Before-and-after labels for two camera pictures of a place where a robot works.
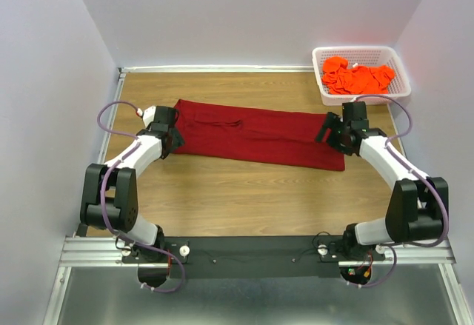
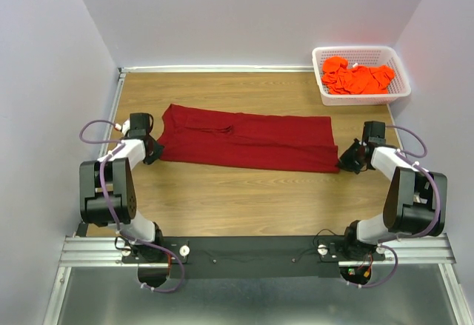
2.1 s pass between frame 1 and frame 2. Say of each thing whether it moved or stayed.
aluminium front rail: stayed
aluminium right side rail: stayed
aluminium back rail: stayed
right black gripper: moved
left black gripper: moved
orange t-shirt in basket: stayed
